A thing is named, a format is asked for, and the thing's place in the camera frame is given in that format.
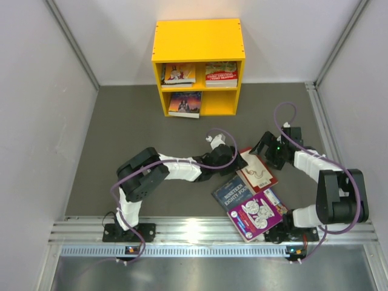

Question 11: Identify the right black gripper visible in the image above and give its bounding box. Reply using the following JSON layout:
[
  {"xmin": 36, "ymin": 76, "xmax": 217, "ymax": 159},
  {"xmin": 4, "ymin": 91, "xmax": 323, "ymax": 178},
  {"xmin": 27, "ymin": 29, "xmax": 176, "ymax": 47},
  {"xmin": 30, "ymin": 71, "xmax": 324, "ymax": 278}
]
[{"xmin": 250, "ymin": 132, "xmax": 289, "ymax": 170}]

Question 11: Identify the blue Jane Eyre book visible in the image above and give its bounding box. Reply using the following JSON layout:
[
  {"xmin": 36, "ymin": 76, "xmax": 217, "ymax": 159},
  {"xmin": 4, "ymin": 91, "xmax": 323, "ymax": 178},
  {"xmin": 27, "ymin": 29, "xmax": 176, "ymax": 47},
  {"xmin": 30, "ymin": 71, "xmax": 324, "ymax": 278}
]
[{"xmin": 168, "ymin": 92, "xmax": 202, "ymax": 119}]

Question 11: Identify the red 13-Storey Treehouse book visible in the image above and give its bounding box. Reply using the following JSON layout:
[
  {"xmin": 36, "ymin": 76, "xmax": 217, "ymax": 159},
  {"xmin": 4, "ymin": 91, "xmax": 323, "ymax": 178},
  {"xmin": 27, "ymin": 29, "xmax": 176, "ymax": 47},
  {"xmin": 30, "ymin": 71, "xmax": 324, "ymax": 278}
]
[{"xmin": 205, "ymin": 61, "xmax": 238, "ymax": 81}]

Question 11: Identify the Roald Dahl Charlie book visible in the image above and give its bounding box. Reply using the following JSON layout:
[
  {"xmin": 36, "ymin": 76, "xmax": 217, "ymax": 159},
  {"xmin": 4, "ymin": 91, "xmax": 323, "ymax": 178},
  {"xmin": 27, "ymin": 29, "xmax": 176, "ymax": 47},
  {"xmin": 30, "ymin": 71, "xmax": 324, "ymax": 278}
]
[{"xmin": 161, "ymin": 62, "xmax": 196, "ymax": 85}]

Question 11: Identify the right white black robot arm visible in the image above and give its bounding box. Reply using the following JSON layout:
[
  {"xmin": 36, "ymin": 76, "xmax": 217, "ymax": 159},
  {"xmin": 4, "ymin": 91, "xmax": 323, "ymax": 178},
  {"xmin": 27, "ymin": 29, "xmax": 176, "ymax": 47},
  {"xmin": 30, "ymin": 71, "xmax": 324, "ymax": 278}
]
[{"xmin": 249, "ymin": 123, "xmax": 369, "ymax": 241}]

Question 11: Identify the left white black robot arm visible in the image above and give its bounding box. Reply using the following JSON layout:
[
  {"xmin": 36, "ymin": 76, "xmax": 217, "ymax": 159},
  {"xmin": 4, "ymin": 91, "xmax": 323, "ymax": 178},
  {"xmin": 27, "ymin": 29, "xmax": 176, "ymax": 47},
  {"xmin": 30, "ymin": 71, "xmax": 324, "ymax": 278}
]
[{"xmin": 115, "ymin": 144, "xmax": 248, "ymax": 241}]

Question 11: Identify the cream red-edged book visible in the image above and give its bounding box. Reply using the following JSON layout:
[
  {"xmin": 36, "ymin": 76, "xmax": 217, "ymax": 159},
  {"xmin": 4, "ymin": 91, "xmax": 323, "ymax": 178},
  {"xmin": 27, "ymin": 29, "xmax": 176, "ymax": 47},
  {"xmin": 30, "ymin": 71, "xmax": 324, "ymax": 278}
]
[{"xmin": 236, "ymin": 147, "xmax": 278, "ymax": 195}]

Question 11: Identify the dark blue Nineteen Eighty-Four book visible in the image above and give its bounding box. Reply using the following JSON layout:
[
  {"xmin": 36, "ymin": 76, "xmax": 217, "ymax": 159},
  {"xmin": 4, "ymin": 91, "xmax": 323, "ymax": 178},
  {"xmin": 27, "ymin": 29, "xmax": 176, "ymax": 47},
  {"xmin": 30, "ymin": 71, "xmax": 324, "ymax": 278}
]
[{"xmin": 212, "ymin": 175, "xmax": 253, "ymax": 212}]

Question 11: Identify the purple 117-Storey Treehouse book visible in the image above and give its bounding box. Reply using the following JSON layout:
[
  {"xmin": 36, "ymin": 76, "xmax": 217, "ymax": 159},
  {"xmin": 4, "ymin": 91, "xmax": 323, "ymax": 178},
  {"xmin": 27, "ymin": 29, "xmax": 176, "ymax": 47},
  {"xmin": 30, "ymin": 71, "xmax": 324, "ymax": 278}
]
[{"xmin": 227, "ymin": 188, "xmax": 288, "ymax": 243}]

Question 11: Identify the black treehouse book in shelf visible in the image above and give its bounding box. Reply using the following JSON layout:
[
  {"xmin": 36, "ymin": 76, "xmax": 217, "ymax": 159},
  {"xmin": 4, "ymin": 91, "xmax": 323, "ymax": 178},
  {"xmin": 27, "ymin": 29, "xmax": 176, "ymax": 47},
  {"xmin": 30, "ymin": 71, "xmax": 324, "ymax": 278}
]
[{"xmin": 161, "ymin": 82, "xmax": 193, "ymax": 89}]

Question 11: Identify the yellow wooden shelf cabinet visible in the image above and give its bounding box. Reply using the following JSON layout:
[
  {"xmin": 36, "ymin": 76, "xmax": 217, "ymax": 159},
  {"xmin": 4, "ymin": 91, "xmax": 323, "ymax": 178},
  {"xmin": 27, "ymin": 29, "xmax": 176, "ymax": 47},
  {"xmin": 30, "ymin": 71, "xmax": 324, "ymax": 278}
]
[{"xmin": 152, "ymin": 19, "xmax": 246, "ymax": 116}]

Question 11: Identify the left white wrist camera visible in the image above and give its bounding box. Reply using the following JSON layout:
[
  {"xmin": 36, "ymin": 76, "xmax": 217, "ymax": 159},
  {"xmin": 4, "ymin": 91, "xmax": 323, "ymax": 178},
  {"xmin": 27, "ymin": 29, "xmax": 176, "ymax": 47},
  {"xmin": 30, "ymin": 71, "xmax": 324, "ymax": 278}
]
[{"xmin": 206, "ymin": 133, "xmax": 226, "ymax": 150}]

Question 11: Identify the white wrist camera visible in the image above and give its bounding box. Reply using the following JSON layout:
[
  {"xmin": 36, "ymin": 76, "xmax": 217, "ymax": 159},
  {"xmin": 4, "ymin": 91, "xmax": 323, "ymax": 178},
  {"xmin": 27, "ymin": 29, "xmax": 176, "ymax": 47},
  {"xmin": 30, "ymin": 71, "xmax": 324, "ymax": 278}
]
[
  {"xmin": 206, "ymin": 133, "xmax": 226, "ymax": 150},
  {"xmin": 281, "ymin": 122, "xmax": 303, "ymax": 145}
]

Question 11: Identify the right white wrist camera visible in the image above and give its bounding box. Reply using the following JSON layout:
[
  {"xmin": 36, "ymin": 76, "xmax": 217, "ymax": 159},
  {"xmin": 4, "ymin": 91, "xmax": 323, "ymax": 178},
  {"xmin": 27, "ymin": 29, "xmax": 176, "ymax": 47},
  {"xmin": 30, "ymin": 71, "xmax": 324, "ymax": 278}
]
[{"xmin": 281, "ymin": 122, "xmax": 303, "ymax": 145}]

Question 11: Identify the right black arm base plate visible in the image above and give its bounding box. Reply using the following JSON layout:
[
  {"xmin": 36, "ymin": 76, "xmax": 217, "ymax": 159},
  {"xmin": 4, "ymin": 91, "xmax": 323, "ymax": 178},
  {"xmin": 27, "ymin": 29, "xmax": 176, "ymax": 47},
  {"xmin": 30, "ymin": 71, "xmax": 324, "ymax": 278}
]
[{"xmin": 264, "ymin": 223, "xmax": 319, "ymax": 244}]

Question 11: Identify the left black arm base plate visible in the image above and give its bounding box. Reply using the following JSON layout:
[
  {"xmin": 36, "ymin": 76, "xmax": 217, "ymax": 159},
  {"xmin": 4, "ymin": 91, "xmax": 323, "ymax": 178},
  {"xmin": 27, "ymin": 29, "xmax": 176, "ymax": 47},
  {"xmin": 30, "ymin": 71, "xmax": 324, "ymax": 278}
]
[{"xmin": 102, "ymin": 223, "xmax": 156, "ymax": 243}]

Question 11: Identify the aluminium mounting rail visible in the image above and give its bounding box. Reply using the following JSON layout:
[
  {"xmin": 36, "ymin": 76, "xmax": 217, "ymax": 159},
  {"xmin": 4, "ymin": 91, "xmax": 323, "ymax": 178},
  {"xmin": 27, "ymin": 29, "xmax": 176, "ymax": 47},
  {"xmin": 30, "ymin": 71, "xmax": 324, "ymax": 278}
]
[{"xmin": 48, "ymin": 216, "xmax": 378, "ymax": 245}]

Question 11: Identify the slotted cable duct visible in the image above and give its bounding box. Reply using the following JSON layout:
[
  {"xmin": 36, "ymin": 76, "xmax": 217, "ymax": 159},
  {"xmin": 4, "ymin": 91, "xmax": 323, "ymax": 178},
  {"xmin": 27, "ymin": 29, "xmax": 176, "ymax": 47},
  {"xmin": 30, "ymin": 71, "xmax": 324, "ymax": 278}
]
[{"xmin": 60, "ymin": 244, "xmax": 307, "ymax": 258}]

